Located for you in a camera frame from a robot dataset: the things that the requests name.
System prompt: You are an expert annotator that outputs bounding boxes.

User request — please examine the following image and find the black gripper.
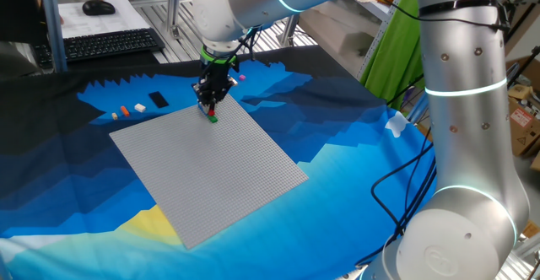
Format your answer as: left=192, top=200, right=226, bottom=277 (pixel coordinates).
left=192, top=59, right=240, bottom=108

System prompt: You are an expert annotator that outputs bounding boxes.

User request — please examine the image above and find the black Lego plate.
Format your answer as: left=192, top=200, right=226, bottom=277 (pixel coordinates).
left=148, top=90, right=170, bottom=109

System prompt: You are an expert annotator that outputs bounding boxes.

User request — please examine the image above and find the grey Lego baseplate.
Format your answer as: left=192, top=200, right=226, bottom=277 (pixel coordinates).
left=108, top=94, right=310, bottom=250

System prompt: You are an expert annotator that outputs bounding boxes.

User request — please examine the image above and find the white paper sheet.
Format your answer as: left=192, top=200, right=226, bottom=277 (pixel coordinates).
left=57, top=0, right=152, bottom=40

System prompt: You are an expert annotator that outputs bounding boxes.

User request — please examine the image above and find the black computer keyboard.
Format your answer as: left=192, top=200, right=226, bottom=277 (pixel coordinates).
left=33, top=27, right=166, bottom=69

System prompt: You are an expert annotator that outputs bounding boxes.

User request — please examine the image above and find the beige foam block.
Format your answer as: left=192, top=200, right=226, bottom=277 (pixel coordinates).
left=298, top=6, right=383, bottom=64

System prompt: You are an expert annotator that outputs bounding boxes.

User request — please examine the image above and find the black computer mouse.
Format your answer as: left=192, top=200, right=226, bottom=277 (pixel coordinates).
left=82, top=0, right=116, bottom=17

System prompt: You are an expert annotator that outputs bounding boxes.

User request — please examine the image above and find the blue mountain print tablecloth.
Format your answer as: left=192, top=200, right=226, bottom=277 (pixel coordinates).
left=0, top=46, right=438, bottom=280

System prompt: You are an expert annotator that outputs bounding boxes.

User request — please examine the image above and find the white perforated shelf upright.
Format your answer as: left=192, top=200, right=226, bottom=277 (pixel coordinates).
left=356, top=0, right=407, bottom=81

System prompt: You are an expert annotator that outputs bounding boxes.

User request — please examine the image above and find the green fabric sheet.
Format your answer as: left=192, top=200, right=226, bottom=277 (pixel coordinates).
left=360, top=0, right=426, bottom=111

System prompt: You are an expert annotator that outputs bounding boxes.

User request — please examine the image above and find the black monitor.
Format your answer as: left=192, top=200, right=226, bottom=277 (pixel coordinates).
left=0, top=0, right=46, bottom=45

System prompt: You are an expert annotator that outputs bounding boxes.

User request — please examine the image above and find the cardboard box with red label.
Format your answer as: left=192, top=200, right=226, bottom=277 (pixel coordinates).
left=505, top=96, right=540, bottom=159

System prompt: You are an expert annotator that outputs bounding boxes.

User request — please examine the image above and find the black tripod stand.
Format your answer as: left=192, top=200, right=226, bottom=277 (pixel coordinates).
left=504, top=1, right=540, bottom=91

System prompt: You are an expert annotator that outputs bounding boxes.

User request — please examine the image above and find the green wrist flange ring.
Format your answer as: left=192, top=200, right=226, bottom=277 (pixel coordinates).
left=199, top=46, right=239, bottom=66

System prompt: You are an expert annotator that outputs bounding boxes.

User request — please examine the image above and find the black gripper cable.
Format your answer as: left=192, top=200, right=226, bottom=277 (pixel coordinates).
left=229, top=25, right=261, bottom=62

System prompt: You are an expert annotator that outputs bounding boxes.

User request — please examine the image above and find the silver aluminium post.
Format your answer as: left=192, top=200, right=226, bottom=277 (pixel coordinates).
left=166, top=0, right=182, bottom=40
left=280, top=13, right=300, bottom=48

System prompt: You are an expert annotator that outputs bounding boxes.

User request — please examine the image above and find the blue and silver post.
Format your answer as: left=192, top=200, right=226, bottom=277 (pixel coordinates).
left=36, top=0, right=68, bottom=73

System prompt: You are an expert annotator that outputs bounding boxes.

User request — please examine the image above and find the black cable bundle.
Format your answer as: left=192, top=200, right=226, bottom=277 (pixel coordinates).
left=356, top=143, right=438, bottom=268

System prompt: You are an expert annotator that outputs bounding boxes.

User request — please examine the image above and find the black strap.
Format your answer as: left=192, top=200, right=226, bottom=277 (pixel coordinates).
left=417, top=0, right=510, bottom=33

